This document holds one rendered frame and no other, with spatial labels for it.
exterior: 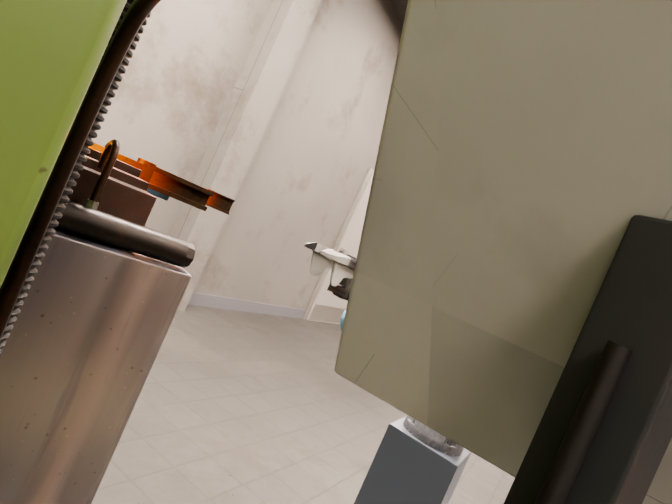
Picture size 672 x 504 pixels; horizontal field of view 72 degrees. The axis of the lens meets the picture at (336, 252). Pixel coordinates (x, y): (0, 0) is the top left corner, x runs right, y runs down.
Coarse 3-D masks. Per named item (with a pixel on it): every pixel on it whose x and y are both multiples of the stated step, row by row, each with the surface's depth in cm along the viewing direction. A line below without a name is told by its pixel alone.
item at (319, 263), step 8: (312, 248) 83; (320, 248) 85; (328, 248) 86; (312, 256) 85; (320, 256) 86; (312, 264) 86; (320, 264) 87; (328, 264) 87; (312, 272) 86; (320, 272) 87
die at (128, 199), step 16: (96, 160) 53; (80, 176) 46; (96, 176) 47; (112, 176) 52; (128, 176) 53; (80, 192) 47; (112, 192) 48; (128, 192) 49; (144, 192) 51; (112, 208) 49; (128, 208) 50; (144, 208) 51; (144, 224) 51
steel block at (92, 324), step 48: (48, 288) 44; (96, 288) 47; (144, 288) 49; (48, 336) 45; (96, 336) 48; (144, 336) 51; (0, 384) 44; (48, 384) 46; (96, 384) 49; (0, 432) 45; (48, 432) 48; (96, 432) 51; (0, 480) 46; (48, 480) 49; (96, 480) 52
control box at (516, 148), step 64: (448, 0) 23; (512, 0) 22; (576, 0) 20; (640, 0) 19; (448, 64) 24; (512, 64) 22; (576, 64) 21; (640, 64) 20; (384, 128) 27; (448, 128) 25; (512, 128) 23; (576, 128) 22; (640, 128) 20; (384, 192) 28; (448, 192) 26; (512, 192) 24; (576, 192) 23; (640, 192) 21; (384, 256) 30; (448, 256) 27; (512, 256) 25; (576, 256) 23; (384, 320) 32; (448, 320) 29; (512, 320) 26; (576, 320) 24; (384, 384) 33; (448, 384) 30; (512, 384) 28; (512, 448) 29
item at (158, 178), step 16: (96, 144) 56; (128, 160) 59; (144, 160) 60; (144, 176) 59; (160, 176) 62; (176, 176) 63; (160, 192) 62; (176, 192) 64; (192, 192) 65; (208, 192) 66
